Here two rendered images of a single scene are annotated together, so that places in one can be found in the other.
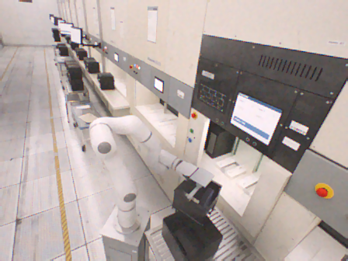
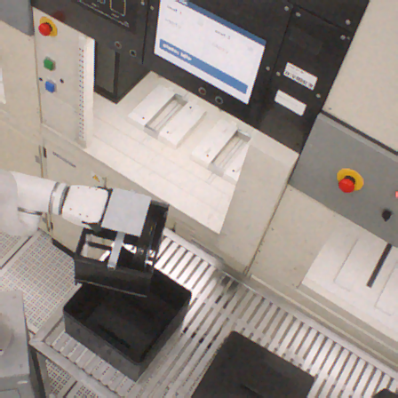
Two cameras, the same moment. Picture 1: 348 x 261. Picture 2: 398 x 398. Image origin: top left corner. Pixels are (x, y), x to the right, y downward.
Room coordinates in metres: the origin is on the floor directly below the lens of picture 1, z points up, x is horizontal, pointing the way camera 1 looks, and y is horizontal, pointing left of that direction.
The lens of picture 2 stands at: (0.01, 0.15, 2.60)
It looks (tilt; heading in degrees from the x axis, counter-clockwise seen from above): 55 degrees down; 329
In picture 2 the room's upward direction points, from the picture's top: 11 degrees clockwise
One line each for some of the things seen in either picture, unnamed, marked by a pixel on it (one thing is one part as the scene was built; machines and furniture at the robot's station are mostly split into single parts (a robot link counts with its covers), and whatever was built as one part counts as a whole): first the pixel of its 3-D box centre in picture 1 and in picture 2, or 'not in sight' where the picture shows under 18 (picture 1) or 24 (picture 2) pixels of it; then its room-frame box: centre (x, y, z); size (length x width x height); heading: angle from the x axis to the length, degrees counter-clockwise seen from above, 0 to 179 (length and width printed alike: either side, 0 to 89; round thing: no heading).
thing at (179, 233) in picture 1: (190, 234); (127, 312); (0.69, -0.19, 0.85); 0.28 x 0.28 x 0.17; 34
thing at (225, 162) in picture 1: (230, 166); (166, 115); (1.34, -0.57, 0.89); 0.22 x 0.21 x 0.04; 124
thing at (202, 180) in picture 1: (196, 194); (121, 242); (0.79, -0.19, 1.11); 0.24 x 0.20 x 0.32; 146
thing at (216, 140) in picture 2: (254, 186); (230, 151); (1.12, -0.73, 0.89); 0.22 x 0.21 x 0.04; 124
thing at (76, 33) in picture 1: (86, 38); not in sight; (3.71, 1.76, 1.59); 0.50 x 0.41 x 0.36; 124
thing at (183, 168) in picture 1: (185, 169); (83, 204); (0.85, -0.10, 1.25); 0.11 x 0.10 x 0.07; 56
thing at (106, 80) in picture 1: (106, 81); not in sight; (3.38, 1.34, 0.93); 0.30 x 0.28 x 0.26; 31
